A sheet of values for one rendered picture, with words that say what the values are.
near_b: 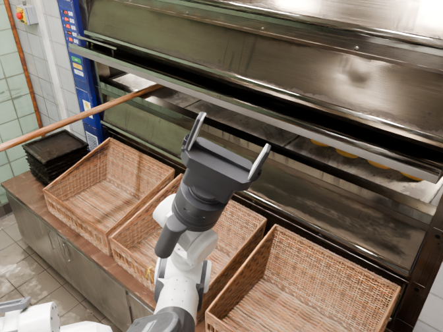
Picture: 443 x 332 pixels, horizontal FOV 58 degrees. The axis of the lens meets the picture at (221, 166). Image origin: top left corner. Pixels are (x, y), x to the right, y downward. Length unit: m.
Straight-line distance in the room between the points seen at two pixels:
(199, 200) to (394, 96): 0.83
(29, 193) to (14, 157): 0.77
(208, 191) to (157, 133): 1.51
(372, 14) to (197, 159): 0.83
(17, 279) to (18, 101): 1.24
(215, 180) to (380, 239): 1.06
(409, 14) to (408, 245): 0.77
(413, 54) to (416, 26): 0.08
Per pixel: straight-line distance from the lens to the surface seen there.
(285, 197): 1.72
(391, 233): 1.58
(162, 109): 2.04
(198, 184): 0.65
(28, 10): 2.79
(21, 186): 2.74
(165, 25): 1.88
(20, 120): 3.30
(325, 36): 1.39
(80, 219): 2.15
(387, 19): 1.29
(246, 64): 1.58
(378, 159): 1.26
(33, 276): 2.96
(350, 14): 1.32
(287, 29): 1.46
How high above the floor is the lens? 2.03
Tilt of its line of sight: 33 degrees down
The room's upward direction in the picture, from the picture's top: straight up
